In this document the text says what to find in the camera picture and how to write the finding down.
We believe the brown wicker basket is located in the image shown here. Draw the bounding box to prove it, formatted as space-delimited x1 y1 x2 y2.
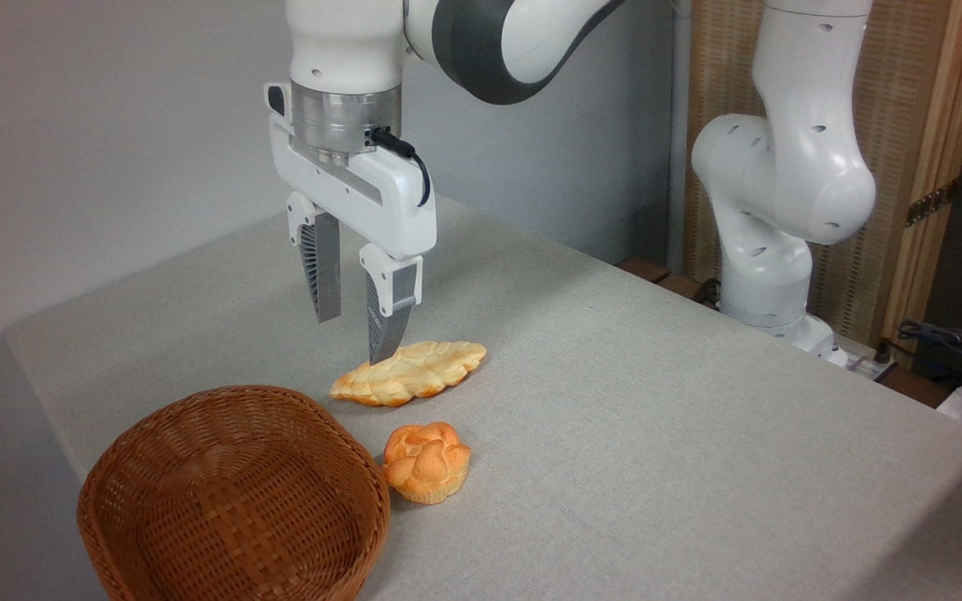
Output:
77 385 392 601

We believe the bundle of black cables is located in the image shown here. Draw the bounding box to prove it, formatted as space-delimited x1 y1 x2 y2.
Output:
895 321 962 395

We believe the metal screen hinge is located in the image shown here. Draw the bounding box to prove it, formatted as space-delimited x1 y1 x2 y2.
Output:
905 178 961 228

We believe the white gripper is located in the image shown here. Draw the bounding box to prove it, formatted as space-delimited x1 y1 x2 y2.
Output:
264 82 438 366

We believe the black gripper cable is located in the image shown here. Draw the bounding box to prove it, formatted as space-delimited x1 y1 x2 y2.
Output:
368 126 433 209

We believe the round orange bread roll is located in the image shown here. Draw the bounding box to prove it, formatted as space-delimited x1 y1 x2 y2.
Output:
382 422 473 506

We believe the long braided bread loaf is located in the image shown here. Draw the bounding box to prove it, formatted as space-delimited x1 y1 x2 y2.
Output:
329 340 488 408

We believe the wooden bamboo folding screen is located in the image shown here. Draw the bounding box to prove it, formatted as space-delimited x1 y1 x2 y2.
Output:
685 0 962 351

